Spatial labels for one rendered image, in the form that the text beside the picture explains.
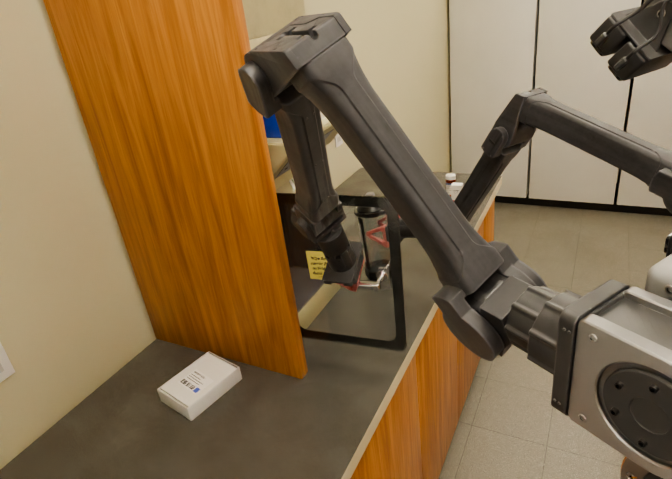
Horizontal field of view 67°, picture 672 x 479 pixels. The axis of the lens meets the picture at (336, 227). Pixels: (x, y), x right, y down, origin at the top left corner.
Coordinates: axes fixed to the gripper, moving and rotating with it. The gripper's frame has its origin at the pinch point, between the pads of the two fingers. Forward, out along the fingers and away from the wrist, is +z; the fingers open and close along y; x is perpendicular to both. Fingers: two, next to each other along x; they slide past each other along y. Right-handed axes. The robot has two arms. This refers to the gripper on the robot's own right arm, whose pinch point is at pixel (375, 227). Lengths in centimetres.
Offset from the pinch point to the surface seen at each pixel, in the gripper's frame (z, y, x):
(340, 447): -16, 64, 21
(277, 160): -2, 43, -34
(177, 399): 23, 68, 14
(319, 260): -4.9, 40.7, -9.4
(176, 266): 31, 50, -11
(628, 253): -71, -214, 110
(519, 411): -28, -55, 112
